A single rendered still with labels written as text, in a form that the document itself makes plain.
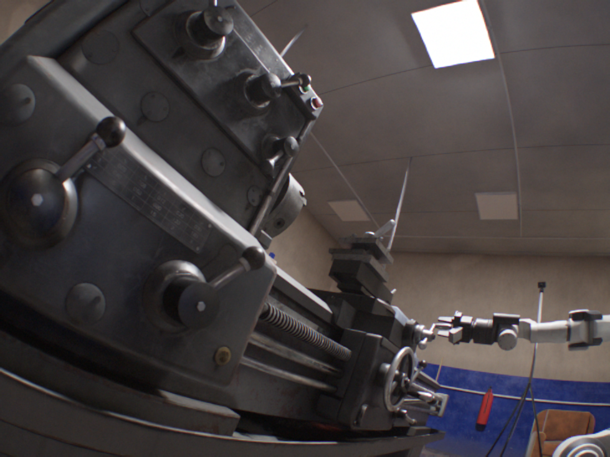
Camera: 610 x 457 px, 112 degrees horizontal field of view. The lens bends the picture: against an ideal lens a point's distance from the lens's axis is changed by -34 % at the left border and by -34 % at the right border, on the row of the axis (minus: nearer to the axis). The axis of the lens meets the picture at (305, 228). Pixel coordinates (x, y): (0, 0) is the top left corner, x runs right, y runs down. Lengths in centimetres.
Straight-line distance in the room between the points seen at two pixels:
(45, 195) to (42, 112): 12
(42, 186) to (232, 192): 42
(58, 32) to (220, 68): 34
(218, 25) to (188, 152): 25
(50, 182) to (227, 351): 35
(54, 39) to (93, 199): 32
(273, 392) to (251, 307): 41
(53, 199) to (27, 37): 35
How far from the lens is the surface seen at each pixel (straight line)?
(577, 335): 112
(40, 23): 62
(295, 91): 80
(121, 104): 57
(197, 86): 63
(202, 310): 38
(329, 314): 96
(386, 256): 118
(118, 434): 47
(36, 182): 33
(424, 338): 110
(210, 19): 64
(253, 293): 52
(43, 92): 41
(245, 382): 80
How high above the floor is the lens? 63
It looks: 24 degrees up
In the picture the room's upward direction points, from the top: 23 degrees clockwise
